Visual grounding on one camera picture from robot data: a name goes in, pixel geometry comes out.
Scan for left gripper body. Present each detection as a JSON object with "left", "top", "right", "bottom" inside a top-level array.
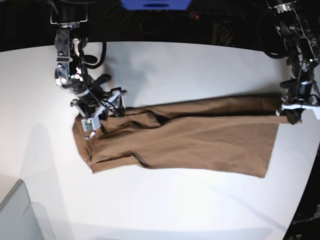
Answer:
[{"left": 275, "top": 79, "right": 320, "bottom": 117}]

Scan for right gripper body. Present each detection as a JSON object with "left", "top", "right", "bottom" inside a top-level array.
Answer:
[{"left": 70, "top": 87, "right": 127, "bottom": 122}]

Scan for brown t-shirt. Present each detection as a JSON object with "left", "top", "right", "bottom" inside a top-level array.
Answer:
[{"left": 72, "top": 95, "right": 288, "bottom": 178}]

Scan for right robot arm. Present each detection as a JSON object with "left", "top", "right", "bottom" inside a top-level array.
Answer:
[{"left": 47, "top": 0, "right": 126, "bottom": 130}]

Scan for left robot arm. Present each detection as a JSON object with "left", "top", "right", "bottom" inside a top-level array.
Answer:
[{"left": 266, "top": 0, "right": 320, "bottom": 125}]

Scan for blue box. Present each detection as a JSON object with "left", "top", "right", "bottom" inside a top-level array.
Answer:
[{"left": 120, "top": 0, "right": 192, "bottom": 11}]

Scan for black power strip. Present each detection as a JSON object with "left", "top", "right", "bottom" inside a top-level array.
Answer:
[{"left": 187, "top": 11, "right": 245, "bottom": 23}]

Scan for grey plastic bin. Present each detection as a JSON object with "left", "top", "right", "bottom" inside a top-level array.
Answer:
[{"left": 0, "top": 180, "right": 56, "bottom": 240}]

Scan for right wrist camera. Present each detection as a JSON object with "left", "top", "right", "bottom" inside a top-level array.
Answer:
[{"left": 81, "top": 117, "right": 101, "bottom": 132}]

